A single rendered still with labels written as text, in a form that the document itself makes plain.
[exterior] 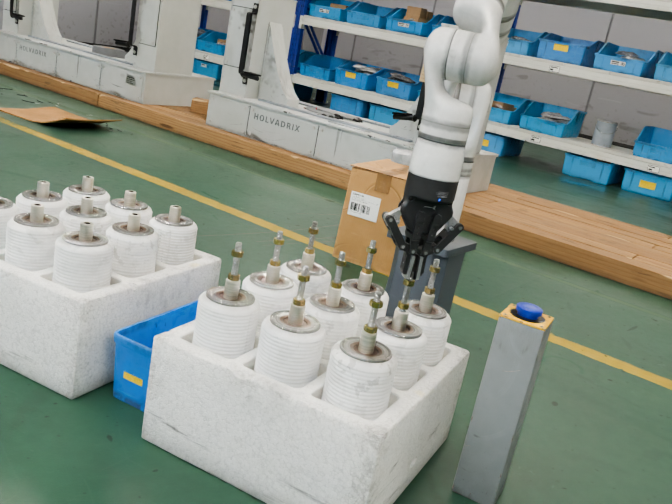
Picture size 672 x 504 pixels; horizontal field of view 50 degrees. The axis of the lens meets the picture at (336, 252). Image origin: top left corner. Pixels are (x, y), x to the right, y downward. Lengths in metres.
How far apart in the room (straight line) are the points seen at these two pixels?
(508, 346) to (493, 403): 0.10
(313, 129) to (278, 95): 0.43
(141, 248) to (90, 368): 0.23
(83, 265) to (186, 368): 0.28
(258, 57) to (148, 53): 0.80
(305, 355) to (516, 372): 0.32
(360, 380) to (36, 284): 0.59
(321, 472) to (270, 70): 3.08
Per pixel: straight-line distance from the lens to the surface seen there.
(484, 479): 1.22
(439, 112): 1.02
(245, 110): 3.80
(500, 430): 1.17
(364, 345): 1.01
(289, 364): 1.04
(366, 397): 1.01
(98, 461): 1.17
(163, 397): 1.16
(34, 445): 1.20
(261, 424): 1.06
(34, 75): 5.10
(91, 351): 1.30
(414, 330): 1.13
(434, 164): 1.02
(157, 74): 4.41
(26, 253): 1.36
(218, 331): 1.09
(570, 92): 9.62
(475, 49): 1.01
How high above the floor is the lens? 0.66
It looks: 16 degrees down
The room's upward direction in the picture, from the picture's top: 11 degrees clockwise
